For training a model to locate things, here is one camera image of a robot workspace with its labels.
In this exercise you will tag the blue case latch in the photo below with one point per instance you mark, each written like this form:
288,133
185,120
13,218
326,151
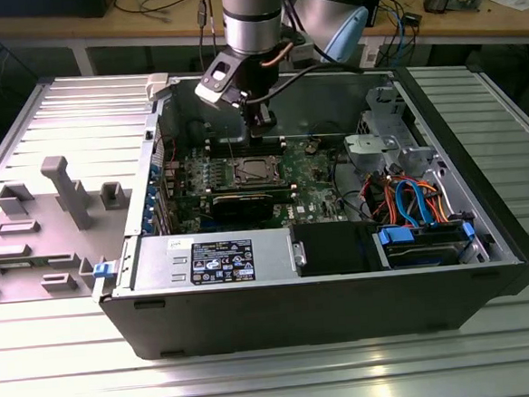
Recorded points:
103,269

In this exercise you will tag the grey power supply with label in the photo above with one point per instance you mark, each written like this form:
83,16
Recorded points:
160,260

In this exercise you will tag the hard disk in blue carrier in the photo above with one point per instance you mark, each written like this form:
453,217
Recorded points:
422,253

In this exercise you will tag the blue expansion slot clip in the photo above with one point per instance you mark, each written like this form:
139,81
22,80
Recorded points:
152,191
151,211
149,227
154,171

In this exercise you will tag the silver CPU with green edge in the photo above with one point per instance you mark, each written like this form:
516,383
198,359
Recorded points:
258,169

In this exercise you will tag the pale grey case latch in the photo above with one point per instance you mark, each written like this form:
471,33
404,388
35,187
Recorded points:
157,85

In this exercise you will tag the black and grey PC case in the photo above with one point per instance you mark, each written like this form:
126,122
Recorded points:
300,314

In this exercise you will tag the green motherboard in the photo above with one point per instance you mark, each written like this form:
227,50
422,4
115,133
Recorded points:
318,190

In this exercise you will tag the black graphics card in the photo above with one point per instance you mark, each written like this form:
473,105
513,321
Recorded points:
242,209

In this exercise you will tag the perforated metal drive cage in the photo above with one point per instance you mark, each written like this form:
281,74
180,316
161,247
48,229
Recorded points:
370,148

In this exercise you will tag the black upright device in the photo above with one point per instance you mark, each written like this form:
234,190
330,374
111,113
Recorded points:
377,0

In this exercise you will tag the black RAM slot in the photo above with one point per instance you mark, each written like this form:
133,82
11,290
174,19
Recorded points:
218,156
218,152
282,189

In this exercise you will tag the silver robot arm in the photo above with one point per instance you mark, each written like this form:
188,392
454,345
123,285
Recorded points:
252,17

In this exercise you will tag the black box on desk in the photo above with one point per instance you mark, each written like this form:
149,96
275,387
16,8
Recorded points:
51,6

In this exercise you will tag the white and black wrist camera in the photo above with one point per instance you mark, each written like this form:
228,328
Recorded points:
207,89

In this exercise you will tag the silver coin battery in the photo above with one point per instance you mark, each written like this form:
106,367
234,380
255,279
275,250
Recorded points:
311,148

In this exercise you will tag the grey parts rack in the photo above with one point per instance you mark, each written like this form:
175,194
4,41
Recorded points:
58,231

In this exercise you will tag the wooden desk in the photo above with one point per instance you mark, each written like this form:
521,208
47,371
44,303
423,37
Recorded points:
461,21

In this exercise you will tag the small black square item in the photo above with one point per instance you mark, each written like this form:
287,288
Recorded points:
413,18

